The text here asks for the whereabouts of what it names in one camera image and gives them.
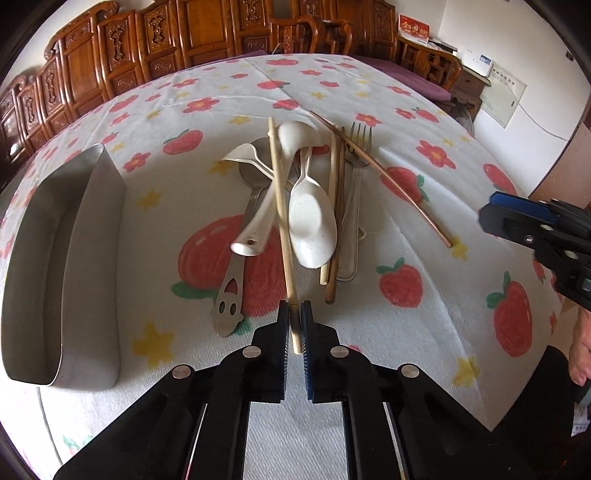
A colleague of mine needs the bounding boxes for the carved wooden sofa bench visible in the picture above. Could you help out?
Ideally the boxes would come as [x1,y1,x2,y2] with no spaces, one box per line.
[0,0,320,186]

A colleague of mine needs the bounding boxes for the light bamboo chopstick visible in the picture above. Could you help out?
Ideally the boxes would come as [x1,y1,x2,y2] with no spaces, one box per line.
[267,117,303,355]

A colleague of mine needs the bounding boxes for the metal fork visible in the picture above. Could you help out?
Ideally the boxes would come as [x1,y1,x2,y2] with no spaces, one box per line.
[337,145,368,282]

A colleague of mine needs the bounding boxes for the white device on side table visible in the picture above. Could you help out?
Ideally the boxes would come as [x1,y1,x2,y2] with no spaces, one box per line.
[461,49,494,78]

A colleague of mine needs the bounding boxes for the rectangular metal tin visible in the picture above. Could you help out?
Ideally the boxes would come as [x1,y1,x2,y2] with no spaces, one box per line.
[1,144,126,392]

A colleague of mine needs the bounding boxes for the person's right hand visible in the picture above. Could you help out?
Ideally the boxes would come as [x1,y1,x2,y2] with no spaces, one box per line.
[569,307,591,386]

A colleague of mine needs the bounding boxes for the carved wooden armchair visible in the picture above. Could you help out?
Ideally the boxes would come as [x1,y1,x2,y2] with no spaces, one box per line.
[317,0,464,103]

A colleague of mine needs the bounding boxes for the metal smiley-handle spoon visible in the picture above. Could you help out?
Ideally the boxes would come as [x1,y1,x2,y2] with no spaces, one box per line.
[211,138,270,337]

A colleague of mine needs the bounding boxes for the dark brown chopstick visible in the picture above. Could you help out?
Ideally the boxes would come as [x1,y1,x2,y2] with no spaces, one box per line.
[325,136,345,305]
[308,110,455,249]

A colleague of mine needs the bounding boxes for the strawberry flower tablecloth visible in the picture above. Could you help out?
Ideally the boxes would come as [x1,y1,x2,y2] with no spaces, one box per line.
[1,55,562,479]

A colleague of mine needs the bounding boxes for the red greeting card box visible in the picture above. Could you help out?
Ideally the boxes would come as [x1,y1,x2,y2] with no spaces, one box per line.
[398,14,431,45]

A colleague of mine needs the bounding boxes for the cream plastic soup spoon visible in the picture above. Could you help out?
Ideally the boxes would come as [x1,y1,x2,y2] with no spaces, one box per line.
[230,121,321,257]

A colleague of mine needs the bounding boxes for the wooden side table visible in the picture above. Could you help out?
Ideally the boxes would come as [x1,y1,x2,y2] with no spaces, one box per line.
[451,67,491,120]

